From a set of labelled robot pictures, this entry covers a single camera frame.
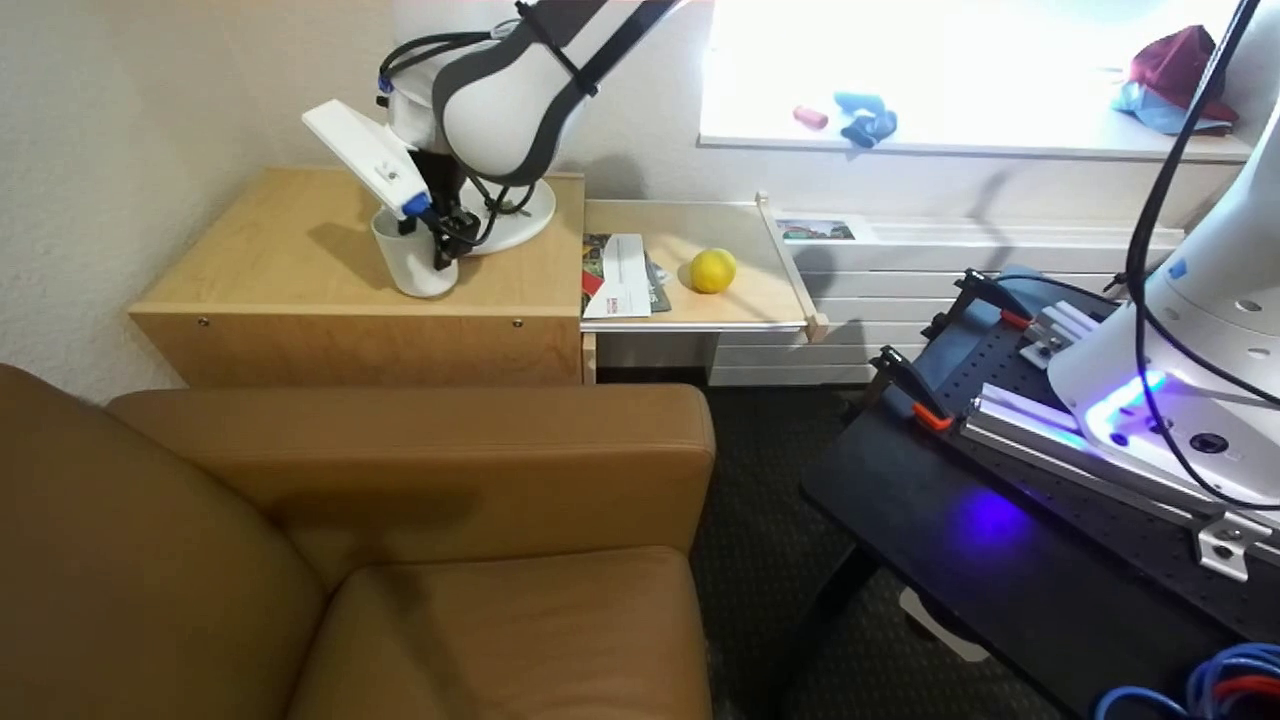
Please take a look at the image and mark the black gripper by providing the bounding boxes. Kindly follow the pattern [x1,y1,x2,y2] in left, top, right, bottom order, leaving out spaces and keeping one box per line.
[394,152,480,270]

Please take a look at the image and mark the white plastic cup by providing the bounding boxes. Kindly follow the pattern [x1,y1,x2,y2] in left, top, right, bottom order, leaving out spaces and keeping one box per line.
[373,209,459,301]

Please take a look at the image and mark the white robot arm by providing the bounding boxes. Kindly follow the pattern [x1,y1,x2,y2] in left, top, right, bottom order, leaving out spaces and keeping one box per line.
[365,0,685,270]

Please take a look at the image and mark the white round plate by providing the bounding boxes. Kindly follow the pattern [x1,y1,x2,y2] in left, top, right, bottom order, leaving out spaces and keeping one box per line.
[459,179,555,255]

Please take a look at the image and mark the wooden cabinet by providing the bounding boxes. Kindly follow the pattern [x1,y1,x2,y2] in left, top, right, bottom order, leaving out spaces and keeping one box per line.
[129,167,585,389]

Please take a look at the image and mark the white paper booklet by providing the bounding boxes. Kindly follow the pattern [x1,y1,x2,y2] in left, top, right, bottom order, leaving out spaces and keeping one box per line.
[579,230,669,321]

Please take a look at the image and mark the yellow lemon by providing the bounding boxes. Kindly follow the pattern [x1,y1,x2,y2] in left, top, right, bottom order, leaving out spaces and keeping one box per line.
[685,246,734,295]

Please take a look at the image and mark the pull-out wooden shelf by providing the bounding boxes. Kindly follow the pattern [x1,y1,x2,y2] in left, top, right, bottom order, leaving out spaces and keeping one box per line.
[585,198,828,344]

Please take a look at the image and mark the pink small object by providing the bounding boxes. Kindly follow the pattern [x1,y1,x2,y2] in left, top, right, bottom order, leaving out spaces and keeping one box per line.
[793,105,833,133]

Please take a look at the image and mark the brown leather armchair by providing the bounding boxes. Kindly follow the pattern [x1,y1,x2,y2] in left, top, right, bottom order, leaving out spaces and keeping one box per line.
[0,367,716,720]

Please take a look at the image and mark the blue cloth item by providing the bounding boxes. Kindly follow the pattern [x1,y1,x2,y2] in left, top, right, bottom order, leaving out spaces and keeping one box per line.
[836,90,897,146]

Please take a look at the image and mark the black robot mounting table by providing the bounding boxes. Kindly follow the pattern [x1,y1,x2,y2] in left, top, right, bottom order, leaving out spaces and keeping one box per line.
[805,270,1280,720]

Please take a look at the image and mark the maroon baseball cap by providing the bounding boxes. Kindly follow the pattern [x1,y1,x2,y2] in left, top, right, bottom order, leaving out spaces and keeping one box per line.
[1110,24,1215,136]

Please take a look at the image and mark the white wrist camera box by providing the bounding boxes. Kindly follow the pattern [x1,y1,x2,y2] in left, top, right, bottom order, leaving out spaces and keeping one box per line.
[302,98,433,218]

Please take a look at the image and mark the white wall heater unit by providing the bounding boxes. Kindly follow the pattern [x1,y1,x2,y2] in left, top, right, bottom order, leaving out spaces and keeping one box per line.
[689,154,1155,389]

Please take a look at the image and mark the blue cable bundle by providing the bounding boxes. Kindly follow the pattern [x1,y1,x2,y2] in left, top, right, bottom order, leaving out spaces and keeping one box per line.
[1090,640,1280,720]

